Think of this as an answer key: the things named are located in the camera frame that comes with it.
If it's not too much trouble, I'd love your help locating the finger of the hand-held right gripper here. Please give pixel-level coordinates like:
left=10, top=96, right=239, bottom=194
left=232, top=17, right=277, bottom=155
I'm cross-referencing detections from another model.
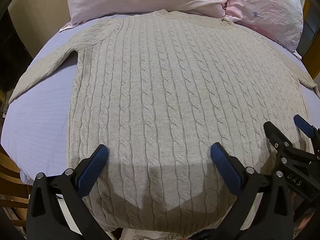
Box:
left=294, top=114, right=320, bottom=153
left=264, top=121, right=320, bottom=164

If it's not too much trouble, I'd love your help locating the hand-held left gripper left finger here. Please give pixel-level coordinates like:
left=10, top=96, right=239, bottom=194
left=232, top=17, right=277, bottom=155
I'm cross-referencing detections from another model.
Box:
left=26, top=144, right=118, bottom=240

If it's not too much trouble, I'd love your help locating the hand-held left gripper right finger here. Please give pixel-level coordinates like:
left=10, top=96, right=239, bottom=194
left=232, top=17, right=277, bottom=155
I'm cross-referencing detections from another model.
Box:
left=197, top=142, right=298, bottom=240

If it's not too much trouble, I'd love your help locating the beige cable knit sweater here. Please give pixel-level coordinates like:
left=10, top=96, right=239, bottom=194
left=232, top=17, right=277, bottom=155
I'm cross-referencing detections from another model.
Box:
left=9, top=9, right=317, bottom=233

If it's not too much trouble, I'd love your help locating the lavender bed sheet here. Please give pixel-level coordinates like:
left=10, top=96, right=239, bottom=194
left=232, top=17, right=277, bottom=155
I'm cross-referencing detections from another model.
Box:
left=0, top=14, right=320, bottom=184

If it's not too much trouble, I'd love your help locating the wooden chair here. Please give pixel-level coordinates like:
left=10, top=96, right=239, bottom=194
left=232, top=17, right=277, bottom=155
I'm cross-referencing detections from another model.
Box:
left=0, top=144, right=34, bottom=214

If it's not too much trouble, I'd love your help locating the wooden headboard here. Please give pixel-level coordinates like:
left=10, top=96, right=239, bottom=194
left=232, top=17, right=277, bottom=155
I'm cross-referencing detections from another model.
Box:
left=301, top=0, right=320, bottom=79

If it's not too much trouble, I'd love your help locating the white patterned cloth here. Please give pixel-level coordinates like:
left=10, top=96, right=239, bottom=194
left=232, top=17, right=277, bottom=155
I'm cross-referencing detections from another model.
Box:
left=121, top=227, right=190, bottom=240

